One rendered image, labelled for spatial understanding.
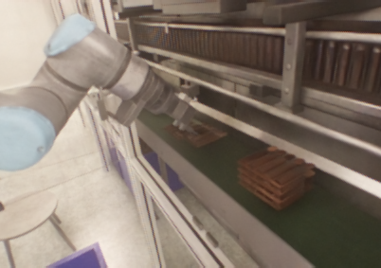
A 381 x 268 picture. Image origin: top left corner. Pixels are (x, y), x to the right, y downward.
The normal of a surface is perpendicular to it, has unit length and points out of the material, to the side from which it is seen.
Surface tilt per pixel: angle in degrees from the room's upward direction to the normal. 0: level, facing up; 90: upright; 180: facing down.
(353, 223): 2
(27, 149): 92
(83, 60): 98
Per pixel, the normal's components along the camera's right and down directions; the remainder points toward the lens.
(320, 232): -0.11, -0.90
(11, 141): 0.23, 0.46
